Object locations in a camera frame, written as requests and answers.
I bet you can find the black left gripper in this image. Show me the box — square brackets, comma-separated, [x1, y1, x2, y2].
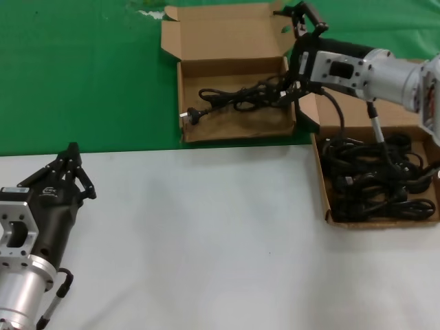
[15, 142, 98, 272]

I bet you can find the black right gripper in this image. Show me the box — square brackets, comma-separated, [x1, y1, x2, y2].
[266, 1, 376, 108]

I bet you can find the black power cord white plug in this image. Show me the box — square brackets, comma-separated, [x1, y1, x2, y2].
[179, 77, 293, 120]

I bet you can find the cardboard box with torn edge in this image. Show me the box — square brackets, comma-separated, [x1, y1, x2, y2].
[160, 1, 299, 144]

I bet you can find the green table cloth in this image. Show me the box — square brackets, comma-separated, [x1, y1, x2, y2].
[0, 0, 440, 157]

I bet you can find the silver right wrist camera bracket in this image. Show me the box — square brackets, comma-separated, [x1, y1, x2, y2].
[298, 49, 375, 94]

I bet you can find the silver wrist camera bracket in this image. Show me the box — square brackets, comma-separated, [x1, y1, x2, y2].
[0, 185, 40, 259]
[298, 49, 375, 94]

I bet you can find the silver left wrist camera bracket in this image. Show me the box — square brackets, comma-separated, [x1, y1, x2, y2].
[0, 185, 40, 259]

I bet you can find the open cardboard box of cords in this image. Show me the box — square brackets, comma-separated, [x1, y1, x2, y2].
[294, 58, 440, 225]

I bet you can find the black coiled power cord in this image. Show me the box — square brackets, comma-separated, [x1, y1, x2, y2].
[322, 135, 367, 176]
[331, 198, 437, 223]
[384, 133, 440, 195]
[338, 173, 406, 204]

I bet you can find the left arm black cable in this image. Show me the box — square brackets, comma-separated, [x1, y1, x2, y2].
[34, 267, 75, 330]

